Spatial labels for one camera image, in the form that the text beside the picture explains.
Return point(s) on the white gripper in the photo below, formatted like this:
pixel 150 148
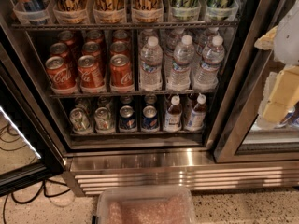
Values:
pixel 288 37

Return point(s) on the orange tall can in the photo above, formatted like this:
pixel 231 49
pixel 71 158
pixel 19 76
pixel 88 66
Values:
pixel 70 11
pixel 147 11
pixel 109 11

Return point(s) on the green tall can right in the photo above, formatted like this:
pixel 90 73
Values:
pixel 220 0

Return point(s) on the green tall can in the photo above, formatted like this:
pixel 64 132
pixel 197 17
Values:
pixel 185 10
pixel 220 0

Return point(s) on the green tall can left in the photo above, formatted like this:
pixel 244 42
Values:
pixel 185 10

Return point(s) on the blue soda can right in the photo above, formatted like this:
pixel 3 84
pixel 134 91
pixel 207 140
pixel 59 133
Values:
pixel 149 119

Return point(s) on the blue soda can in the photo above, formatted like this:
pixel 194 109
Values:
pixel 149 119
pixel 127 120

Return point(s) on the front right cola can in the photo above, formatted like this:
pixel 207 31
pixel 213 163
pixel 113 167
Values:
pixel 121 74

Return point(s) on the blue soda can left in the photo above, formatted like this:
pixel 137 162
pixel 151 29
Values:
pixel 127 120

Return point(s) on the second row right cola can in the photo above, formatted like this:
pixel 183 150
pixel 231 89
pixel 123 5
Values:
pixel 119 48

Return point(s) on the second row cola can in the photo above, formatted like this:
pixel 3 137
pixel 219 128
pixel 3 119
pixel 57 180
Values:
pixel 92 48
pixel 119 48
pixel 62 50

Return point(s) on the green soda can right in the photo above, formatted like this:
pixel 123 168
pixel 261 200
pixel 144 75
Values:
pixel 103 121

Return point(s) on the green soda can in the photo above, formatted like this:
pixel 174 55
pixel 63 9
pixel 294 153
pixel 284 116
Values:
pixel 80 121
pixel 103 121

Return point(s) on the front middle cola can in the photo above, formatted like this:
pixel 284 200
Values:
pixel 91 78

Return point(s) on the second row middle cola can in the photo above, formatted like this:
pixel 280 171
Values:
pixel 92 48

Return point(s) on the green soda can left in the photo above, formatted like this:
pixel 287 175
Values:
pixel 80 121

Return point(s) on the steel fridge base grille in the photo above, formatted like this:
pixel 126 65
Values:
pixel 188 167

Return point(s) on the front left cola can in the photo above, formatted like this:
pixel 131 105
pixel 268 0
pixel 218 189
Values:
pixel 62 79

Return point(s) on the second row left cola can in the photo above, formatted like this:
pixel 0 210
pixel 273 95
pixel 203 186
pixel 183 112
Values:
pixel 62 50

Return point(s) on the blue tall can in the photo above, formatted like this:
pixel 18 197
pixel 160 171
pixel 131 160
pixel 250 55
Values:
pixel 32 11

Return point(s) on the open fridge glass door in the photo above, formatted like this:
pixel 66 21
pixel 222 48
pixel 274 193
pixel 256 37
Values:
pixel 25 157

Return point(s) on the front right water bottle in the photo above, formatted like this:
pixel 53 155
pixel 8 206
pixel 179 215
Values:
pixel 205 77

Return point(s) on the water bottle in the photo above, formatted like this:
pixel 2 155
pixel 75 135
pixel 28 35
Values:
pixel 179 78
pixel 205 77
pixel 151 59

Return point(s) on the front middle water bottle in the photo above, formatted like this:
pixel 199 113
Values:
pixel 179 78

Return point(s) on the tea bottle right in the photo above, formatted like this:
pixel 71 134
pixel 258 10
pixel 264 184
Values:
pixel 196 109

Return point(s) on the tea bottle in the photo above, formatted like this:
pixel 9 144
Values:
pixel 172 114
pixel 196 109

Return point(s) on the tea bottle left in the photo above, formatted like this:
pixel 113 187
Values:
pixel 172 114

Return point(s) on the front left water bottle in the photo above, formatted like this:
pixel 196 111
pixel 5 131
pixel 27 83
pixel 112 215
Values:
pixel 151 59

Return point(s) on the clear plastic bin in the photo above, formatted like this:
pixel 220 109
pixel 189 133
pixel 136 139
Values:
pixel 163 204

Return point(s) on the right fridge door frame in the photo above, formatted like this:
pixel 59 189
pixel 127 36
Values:
pixel 232 136

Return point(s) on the top wire shelf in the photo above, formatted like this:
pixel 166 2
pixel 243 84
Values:
pixel 125 26

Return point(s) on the wire shelf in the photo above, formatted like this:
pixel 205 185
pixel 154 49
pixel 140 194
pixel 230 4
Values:
pixel 132 93
pixel 125 26

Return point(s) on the middle wire shelf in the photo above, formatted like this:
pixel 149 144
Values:
pixel 132 93

